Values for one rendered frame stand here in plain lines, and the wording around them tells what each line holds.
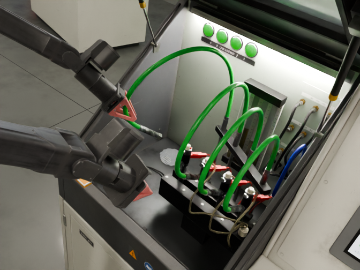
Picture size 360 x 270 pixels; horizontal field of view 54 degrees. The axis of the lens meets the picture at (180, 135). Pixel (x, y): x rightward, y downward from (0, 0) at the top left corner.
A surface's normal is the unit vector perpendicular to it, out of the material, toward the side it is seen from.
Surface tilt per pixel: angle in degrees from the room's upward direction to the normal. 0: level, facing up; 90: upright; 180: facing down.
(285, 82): 90
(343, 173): 76
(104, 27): 90
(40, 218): 0
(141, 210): 0
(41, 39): 64
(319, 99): 90
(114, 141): 90
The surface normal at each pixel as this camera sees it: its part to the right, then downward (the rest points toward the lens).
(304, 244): -0.61, 0.18
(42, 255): 0.15, -0.78
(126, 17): 0.62, 0.55
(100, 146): -0.44, -0.36
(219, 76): -0.66, 0.38
